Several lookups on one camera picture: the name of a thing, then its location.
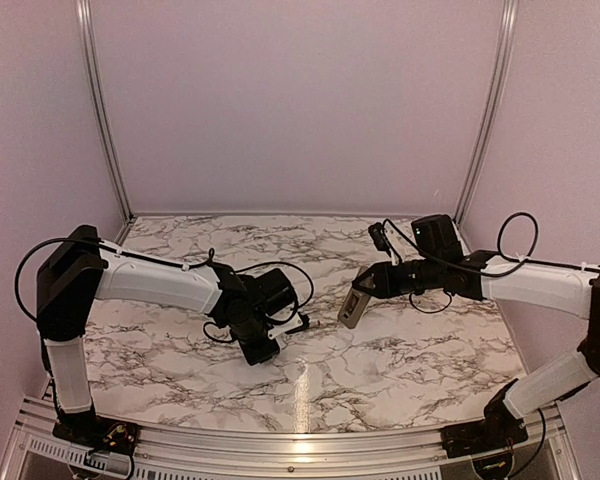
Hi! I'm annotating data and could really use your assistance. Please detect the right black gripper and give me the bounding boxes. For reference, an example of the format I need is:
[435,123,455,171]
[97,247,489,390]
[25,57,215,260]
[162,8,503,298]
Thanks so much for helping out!
[353,255,444,298]

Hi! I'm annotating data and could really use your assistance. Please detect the grey remote control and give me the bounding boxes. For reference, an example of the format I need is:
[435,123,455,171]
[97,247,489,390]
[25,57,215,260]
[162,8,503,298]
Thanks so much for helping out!
[337,282,371,329]

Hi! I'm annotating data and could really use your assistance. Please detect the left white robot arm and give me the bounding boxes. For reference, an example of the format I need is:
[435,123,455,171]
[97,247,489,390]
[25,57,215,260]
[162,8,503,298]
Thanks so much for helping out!
[36,225,308,445]

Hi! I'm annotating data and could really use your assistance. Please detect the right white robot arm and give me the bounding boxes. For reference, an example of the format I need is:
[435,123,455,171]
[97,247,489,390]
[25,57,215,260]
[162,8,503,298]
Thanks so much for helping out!
[352,214,600,448]

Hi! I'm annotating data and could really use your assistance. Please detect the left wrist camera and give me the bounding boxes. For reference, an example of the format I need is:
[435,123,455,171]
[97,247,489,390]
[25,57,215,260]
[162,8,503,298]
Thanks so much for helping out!
[267,312,310,339]

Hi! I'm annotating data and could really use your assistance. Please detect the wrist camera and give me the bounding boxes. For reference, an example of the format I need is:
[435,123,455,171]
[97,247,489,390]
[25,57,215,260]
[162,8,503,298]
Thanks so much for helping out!
[267,312,310,339]
[368,222,402,266]

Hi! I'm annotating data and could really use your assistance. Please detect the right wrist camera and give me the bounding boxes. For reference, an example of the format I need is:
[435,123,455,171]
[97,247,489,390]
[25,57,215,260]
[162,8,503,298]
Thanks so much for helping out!
[368,222,402,266]

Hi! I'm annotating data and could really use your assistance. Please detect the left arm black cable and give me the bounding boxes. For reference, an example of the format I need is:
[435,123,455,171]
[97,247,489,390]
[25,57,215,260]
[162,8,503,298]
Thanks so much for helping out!
[13,235,315,344]

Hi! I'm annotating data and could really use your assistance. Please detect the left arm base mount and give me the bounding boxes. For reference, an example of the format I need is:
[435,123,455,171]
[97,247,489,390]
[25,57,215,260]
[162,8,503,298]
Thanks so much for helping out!
[52,417,139,455]

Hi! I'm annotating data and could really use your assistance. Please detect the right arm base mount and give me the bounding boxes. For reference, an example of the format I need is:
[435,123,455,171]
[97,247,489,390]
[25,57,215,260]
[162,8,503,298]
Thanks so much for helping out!
[441,419,529,458]

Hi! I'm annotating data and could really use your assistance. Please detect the front aluminium rail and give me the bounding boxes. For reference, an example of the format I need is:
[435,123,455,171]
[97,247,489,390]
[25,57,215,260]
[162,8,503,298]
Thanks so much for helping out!
[0,397,581,479]

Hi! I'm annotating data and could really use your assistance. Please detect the right aluminium frame post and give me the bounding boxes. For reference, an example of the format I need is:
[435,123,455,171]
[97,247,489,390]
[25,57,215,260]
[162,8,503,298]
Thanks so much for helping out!
[454,0,519,226]

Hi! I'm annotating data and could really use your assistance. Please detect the aluminium frame post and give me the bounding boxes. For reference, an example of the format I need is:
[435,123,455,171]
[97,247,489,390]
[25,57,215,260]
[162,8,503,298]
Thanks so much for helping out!
[454,0,519,226]
[75,0,134,223]

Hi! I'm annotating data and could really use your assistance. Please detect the left aluminium frame post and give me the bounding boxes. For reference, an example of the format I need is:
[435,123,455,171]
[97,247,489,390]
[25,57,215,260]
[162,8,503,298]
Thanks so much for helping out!
[75,0,134,223]

